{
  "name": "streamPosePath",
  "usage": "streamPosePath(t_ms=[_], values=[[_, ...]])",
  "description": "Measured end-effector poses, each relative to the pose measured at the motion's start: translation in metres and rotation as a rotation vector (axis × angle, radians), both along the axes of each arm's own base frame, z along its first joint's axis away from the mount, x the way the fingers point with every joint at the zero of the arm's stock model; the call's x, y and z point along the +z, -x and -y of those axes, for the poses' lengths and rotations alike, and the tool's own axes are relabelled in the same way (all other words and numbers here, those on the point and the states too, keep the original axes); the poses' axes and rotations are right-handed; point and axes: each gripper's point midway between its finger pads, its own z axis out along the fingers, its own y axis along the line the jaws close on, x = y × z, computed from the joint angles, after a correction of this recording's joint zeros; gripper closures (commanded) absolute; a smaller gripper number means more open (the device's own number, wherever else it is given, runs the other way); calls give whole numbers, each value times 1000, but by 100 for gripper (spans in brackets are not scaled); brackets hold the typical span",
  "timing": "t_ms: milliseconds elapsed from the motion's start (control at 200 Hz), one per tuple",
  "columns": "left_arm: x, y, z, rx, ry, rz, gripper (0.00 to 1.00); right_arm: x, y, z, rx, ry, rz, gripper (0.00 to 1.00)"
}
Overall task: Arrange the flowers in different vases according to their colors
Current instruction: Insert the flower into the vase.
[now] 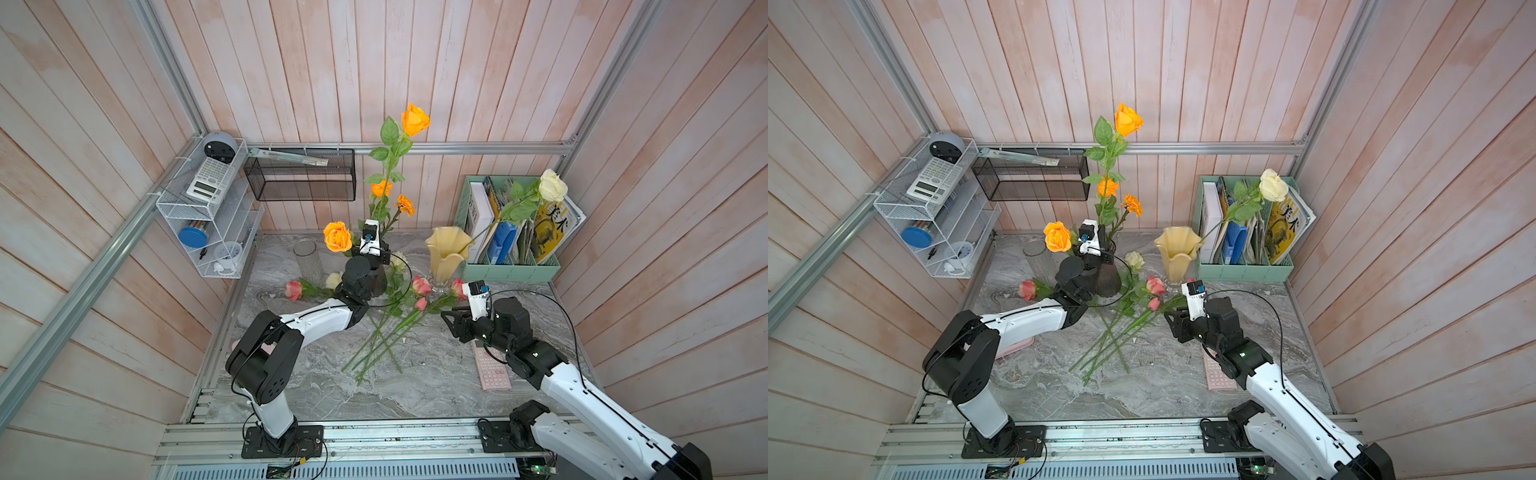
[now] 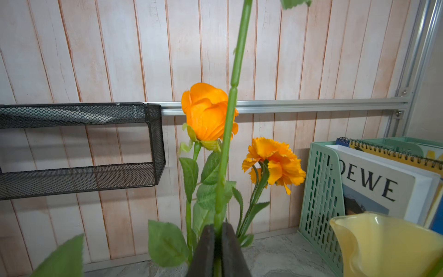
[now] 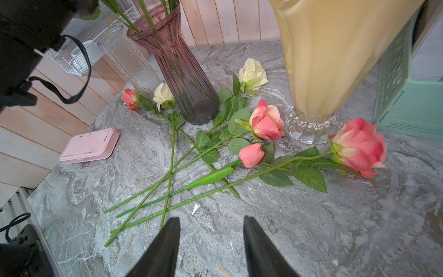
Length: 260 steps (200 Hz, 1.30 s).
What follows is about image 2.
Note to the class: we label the orange carnation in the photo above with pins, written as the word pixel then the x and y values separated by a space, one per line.
pixel 268 163

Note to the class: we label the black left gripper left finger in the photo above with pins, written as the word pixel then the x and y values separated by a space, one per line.
pixel 203 259

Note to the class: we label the black mesh wall basket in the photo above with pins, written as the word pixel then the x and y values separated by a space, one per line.
pixel 57 149

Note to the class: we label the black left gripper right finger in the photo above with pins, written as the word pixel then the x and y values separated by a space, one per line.
pixel 233 263

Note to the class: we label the white book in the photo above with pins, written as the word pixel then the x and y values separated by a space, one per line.
pixel 384 186

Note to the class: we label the yellow ruffled vase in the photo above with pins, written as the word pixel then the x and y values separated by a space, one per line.
pixel 376 245

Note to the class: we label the mint green file organizer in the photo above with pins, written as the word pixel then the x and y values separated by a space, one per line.
pixel 323 199

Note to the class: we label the spiral notebook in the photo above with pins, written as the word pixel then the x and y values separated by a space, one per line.
pixel 424 154

